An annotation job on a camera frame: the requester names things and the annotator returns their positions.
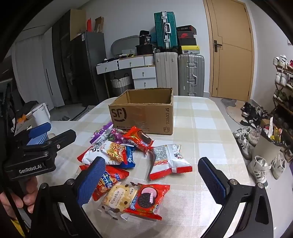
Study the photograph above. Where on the red folded item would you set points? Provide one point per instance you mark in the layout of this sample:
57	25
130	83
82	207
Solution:
89	25

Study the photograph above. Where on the blue cookie packet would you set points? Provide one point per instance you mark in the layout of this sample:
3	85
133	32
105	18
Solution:
130	158

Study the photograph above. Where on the rows of stored shoes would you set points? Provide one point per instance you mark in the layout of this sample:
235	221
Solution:
282	66

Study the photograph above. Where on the wooden shoe rack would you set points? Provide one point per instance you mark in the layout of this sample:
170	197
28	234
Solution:
282	105

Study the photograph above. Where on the beige checked tablecloth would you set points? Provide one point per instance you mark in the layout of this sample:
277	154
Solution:
206	119

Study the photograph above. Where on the plain black shoe box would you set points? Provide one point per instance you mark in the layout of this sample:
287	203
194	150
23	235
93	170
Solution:
187	42

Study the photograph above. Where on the woven laundry basket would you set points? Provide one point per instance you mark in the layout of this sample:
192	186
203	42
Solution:
120	83

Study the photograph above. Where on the white noodle snack packet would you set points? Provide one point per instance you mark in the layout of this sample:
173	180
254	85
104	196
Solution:
107	153

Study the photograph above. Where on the pile of sneakers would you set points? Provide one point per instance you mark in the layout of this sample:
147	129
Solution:
249	123

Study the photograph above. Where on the white wardrobe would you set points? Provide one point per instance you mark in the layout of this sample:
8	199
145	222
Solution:
39	80

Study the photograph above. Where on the clear cracker packet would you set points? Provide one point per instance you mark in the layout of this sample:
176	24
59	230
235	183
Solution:
119	199

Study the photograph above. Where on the dark glass cabinet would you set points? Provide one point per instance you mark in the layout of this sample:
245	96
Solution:
61	57

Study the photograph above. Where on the small cardboard piece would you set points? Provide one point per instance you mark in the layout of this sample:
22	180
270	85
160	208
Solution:
99	24

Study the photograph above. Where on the red sandwich cookie packet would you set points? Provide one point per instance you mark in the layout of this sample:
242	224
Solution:
148	201

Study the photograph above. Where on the white high-top sneaker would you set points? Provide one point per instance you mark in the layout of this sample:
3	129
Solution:
258	169
278	164

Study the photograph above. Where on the beige suitcase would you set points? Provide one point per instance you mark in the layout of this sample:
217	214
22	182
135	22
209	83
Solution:
166	72

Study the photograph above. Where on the white purple snack packet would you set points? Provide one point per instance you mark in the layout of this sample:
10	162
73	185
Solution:
100	136

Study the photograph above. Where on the black printed bag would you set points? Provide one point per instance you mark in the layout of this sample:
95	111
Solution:
145	39

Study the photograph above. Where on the red biscuit packet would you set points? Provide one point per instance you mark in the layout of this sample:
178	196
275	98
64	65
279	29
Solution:
114	176

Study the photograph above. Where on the black storage basket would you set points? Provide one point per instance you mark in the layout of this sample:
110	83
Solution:
144	49

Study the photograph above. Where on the red chocolate cookie packet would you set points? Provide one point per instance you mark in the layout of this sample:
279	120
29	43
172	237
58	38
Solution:
139	140

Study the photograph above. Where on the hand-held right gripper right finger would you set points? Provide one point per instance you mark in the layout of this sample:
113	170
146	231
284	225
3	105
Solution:
211	178

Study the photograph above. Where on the silver suitcase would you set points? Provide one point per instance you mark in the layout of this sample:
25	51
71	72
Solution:
191	75

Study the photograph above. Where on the oval grey mirror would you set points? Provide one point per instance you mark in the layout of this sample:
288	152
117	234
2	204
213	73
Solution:
124	45

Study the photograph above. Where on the large flat cardboard box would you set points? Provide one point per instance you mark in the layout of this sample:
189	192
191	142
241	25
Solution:
77	22

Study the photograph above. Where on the white red-trimmed snack packet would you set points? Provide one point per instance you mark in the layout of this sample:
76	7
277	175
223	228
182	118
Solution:
170	160

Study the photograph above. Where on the person's left hand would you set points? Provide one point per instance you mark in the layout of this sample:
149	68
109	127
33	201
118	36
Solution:
31	190

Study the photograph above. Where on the wooden door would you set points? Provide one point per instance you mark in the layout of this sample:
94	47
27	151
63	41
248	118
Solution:
230	49

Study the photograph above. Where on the teal suitcase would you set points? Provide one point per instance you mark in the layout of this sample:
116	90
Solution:
163	29

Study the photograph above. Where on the brown paper bag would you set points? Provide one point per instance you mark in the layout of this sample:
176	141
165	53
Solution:
266	148

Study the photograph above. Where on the white kettle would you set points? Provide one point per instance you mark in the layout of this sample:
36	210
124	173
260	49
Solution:
41	114

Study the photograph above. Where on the pair of grey slippers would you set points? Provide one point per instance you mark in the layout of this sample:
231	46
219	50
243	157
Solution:
63	118

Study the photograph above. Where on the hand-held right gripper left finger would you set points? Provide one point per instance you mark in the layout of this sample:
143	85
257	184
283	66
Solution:
91	180

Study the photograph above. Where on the irregular grey door rug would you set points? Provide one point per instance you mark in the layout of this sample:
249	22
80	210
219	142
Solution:
231	109

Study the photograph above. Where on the bag of assorted snacks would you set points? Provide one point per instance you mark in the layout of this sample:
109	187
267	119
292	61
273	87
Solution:
273	132

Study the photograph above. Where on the small cardboard box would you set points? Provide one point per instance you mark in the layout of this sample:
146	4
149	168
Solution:
264	123

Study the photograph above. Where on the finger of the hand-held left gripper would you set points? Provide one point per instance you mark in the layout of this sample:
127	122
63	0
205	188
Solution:
40	131
61	138

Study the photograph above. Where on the black refrigerator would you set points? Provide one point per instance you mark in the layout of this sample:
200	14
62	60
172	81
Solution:
89	68

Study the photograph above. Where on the white drawer desk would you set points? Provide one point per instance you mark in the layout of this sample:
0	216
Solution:
128	64

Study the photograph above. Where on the brown cardboard box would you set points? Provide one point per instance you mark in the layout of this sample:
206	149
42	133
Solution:
142	119

